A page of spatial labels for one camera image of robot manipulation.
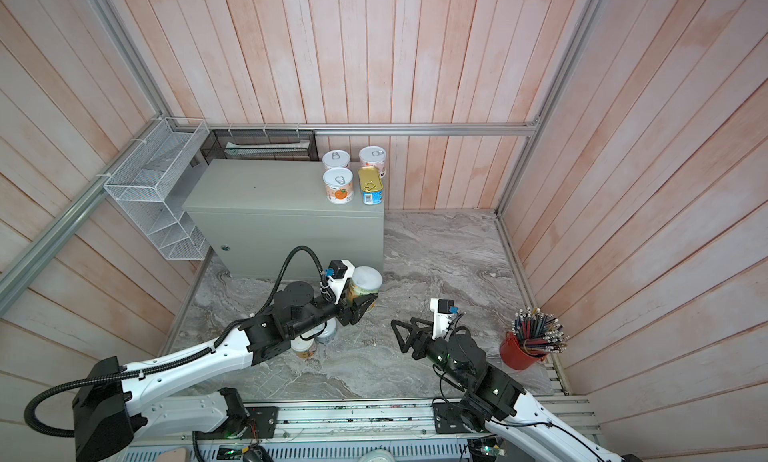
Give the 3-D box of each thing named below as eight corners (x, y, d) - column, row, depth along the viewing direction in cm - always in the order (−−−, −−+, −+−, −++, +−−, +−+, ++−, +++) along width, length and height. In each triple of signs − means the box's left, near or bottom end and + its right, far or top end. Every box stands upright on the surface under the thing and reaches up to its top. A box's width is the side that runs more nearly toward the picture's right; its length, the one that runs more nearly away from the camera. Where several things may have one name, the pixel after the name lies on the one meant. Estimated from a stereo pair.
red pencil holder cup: (499, 371, 84) (524, 349, 69) (490, 334, 90) (511, 307, 76) (539, 371, 84) (572, 349, 69) (527, 334, 90) (555, 307, 76)
